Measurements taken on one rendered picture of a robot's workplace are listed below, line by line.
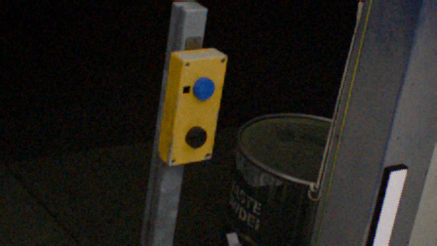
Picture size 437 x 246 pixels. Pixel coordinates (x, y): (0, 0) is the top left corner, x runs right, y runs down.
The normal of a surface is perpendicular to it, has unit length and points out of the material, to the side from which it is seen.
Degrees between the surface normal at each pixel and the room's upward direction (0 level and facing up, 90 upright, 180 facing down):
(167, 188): 90
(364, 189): 90
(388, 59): 90
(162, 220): 90
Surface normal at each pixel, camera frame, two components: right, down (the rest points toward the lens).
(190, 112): 0.56, 0.41
